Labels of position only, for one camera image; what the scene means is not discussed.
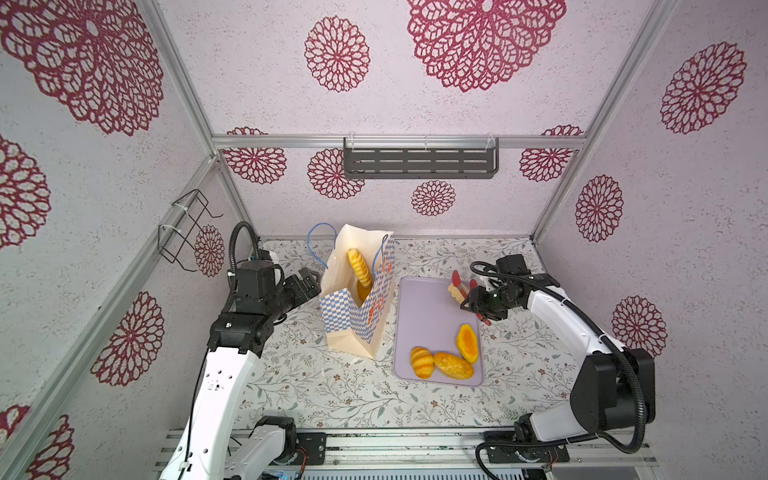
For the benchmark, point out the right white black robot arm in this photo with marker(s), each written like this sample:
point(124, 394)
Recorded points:
point(613, 396)

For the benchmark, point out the black wire wall rack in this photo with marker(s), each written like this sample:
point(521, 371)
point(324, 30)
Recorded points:
point(190, 241)

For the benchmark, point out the grey metal wall shelf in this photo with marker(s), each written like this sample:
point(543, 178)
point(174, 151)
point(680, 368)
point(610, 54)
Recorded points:
point(424, 163)

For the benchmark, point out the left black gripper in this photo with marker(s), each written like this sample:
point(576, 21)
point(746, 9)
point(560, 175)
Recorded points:
point(300, 294)

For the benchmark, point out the lavender plastic tray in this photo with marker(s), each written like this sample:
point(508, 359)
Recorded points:
point(428, 317)

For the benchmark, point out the yellow braided fake bread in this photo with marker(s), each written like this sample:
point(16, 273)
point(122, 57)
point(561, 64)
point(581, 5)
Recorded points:
point(360, 267)

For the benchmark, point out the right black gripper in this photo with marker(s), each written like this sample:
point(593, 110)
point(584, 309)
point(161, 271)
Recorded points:
point(476, 303)

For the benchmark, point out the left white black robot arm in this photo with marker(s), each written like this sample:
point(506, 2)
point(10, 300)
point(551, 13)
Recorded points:
point(233, 354)

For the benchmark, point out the golden oval fake roll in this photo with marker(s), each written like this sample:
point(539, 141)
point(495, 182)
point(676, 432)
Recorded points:
point(453, 366)

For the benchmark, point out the long brown fake loaf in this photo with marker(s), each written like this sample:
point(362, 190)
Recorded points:
point(363, 290)

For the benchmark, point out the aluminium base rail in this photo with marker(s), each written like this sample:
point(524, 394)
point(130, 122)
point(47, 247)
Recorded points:
point(448, 448)

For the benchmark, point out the pale cream fake bun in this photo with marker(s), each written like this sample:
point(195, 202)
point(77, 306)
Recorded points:
point(458, 292)

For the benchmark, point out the checkered paper bread bag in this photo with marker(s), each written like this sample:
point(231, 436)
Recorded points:
point(350, 327)

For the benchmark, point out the yellow orange oval bread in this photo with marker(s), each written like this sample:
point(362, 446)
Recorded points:
point(468, 344)

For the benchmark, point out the small striped fake croissant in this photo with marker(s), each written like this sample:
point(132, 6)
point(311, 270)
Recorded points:
point(422, 362)

